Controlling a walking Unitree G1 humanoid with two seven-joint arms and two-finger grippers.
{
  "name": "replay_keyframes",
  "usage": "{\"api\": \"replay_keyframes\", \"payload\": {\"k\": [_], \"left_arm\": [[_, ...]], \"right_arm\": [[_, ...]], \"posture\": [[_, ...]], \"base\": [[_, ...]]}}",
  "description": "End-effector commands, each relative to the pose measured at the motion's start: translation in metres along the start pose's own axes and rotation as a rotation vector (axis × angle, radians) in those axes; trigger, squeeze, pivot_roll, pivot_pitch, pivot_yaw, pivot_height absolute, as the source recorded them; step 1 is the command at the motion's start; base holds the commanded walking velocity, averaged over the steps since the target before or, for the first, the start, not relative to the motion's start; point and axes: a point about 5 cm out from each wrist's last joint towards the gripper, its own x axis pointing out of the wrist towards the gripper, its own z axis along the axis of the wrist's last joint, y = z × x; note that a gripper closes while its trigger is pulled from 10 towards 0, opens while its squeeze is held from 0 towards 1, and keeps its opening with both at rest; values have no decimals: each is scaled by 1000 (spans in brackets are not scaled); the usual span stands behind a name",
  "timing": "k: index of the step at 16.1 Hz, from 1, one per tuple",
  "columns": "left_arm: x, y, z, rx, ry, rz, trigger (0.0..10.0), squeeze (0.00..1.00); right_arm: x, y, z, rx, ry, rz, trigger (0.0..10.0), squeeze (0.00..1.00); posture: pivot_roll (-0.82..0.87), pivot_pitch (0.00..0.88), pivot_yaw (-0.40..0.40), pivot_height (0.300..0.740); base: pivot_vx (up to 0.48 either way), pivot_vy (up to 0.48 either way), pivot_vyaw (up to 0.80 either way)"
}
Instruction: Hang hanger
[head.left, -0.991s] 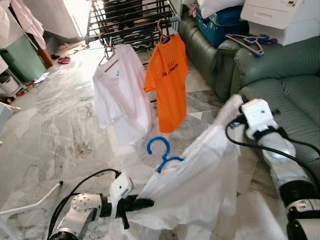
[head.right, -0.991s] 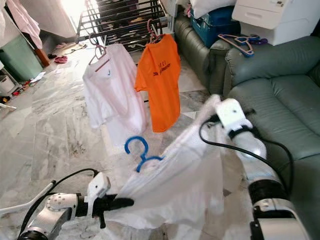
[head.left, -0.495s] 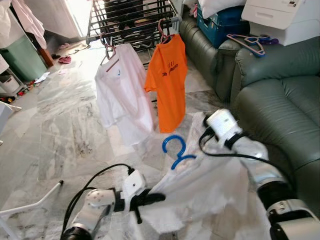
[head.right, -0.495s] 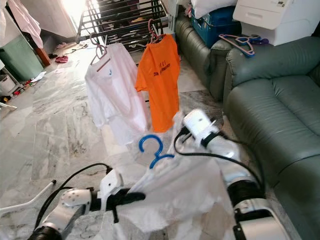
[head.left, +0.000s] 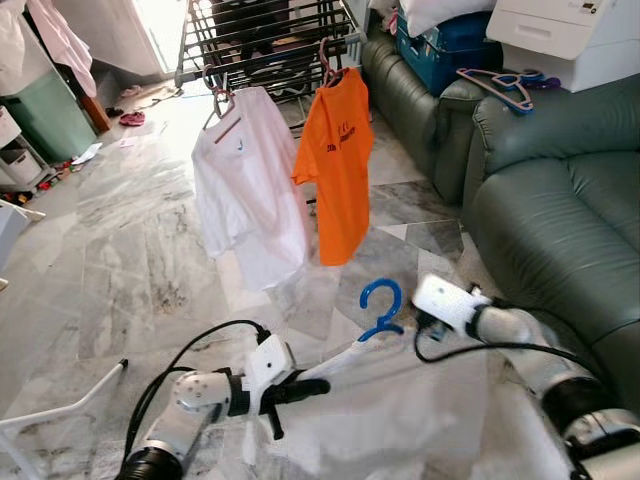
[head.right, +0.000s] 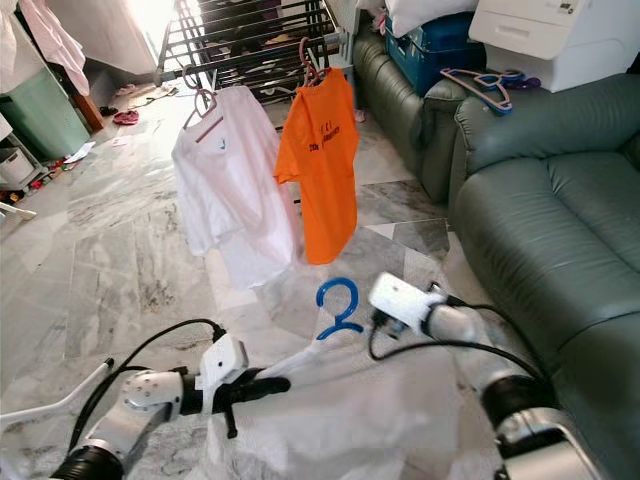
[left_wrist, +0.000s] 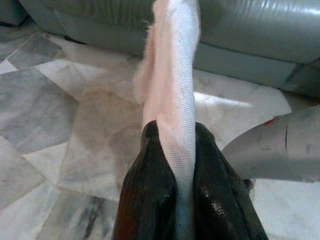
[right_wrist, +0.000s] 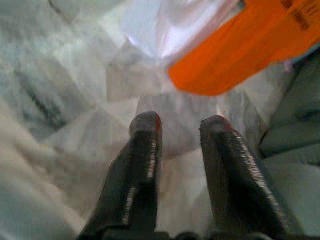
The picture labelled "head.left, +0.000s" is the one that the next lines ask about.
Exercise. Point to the grey shirt hanger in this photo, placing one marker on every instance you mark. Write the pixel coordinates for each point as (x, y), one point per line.
(222, 105)

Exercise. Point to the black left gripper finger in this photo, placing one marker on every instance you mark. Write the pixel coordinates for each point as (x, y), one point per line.
(312, 388)

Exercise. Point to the pale pink hanging cloth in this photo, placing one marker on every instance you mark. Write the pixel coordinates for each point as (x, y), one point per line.
(65, 40)

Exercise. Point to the white shirt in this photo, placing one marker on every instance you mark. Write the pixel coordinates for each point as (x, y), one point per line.
(250, 190)

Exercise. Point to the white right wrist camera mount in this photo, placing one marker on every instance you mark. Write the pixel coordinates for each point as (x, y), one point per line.
(450, 300)

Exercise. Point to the dark green leather sofa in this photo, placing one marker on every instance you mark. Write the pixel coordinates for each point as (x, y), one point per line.
(540, 190)

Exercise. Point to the grey storage trolley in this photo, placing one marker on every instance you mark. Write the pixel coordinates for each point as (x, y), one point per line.
(18, 160)

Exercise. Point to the orange t-shirt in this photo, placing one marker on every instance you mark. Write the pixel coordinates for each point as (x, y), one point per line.
(340, 170)

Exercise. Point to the white printer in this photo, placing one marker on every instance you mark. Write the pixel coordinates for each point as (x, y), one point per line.
(570, 40)

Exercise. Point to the red slipper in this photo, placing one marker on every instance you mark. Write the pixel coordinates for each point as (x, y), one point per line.
(132, 119)

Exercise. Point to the blue plastic hanger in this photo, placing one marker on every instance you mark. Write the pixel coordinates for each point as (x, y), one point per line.
(380, 310)

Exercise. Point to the white sack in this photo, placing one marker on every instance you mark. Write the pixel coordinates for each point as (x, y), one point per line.
(20, 45)

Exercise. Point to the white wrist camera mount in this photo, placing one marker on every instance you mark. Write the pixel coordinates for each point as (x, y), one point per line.
(450, 300)
(268, 360)

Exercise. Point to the red plastic hanger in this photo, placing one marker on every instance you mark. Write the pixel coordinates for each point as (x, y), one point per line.
(333, 65)

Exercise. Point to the blue storage box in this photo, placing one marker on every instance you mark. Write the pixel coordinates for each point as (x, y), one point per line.
(445, 55)

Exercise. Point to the pink plastic hanger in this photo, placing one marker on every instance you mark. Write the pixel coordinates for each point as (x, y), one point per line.
(500, 88)

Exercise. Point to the white pillow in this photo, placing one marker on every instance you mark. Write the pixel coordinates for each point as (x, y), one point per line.
(440, 14)

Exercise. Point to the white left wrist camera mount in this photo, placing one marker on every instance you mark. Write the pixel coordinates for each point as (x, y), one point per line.
(268, 360)

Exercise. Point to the white paper sheet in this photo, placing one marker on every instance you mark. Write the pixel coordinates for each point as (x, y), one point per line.
(87, 153)

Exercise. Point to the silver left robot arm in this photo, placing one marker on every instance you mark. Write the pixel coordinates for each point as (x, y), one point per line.
(190, 405)

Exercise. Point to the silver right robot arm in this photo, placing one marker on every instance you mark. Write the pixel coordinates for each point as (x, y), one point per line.
(540, 360)

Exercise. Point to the cream knit garment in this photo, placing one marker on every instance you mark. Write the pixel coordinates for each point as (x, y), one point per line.
(420, 410)

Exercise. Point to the black metal drying rack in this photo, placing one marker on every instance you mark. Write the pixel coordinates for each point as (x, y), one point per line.
(270, 40)

